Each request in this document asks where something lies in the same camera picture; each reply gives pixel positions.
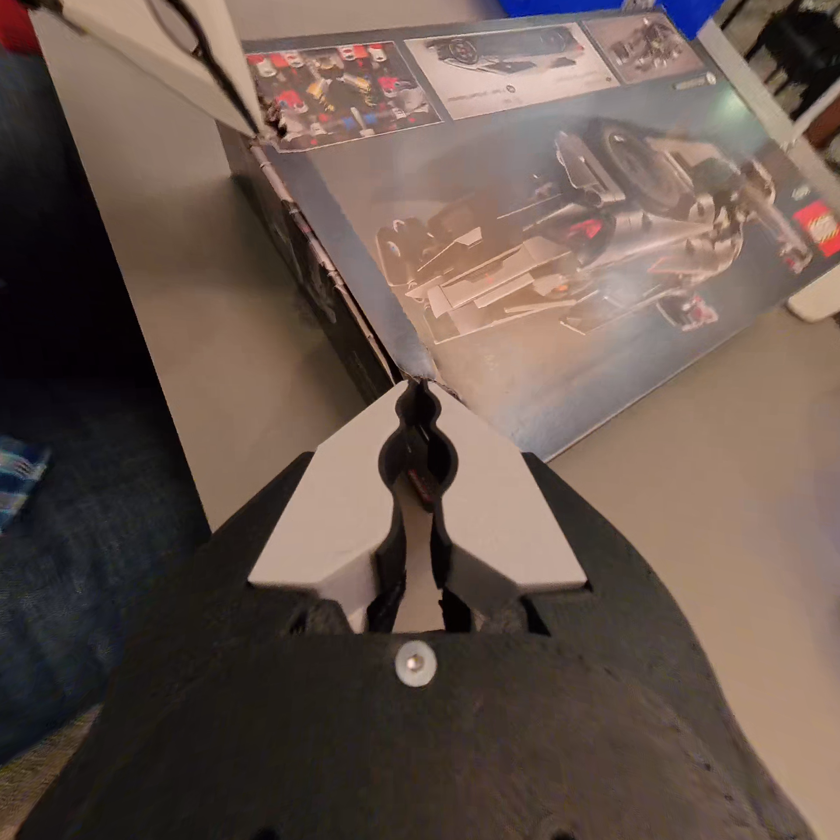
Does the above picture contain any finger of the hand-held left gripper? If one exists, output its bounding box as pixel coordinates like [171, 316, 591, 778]
[150, 0, 265, 132]
[29, 0, 260, 135]

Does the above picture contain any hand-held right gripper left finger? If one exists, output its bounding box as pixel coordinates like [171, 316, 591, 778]
[248, 379, 411, 634]

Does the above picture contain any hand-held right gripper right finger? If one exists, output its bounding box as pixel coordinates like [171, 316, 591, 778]
[416, 381, 589, 631]

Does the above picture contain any lego set cardboard box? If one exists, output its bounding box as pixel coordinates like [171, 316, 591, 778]
[220, 7, 840, 463]

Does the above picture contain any red object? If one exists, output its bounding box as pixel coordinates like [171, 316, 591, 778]
[0, 13, 40, 57]

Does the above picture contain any person's plaid shirt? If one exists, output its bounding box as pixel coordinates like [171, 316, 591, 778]
[0, 436, 51, 534]

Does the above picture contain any blue plastic bin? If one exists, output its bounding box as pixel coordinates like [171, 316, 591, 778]
[504, 0, 718, 42]

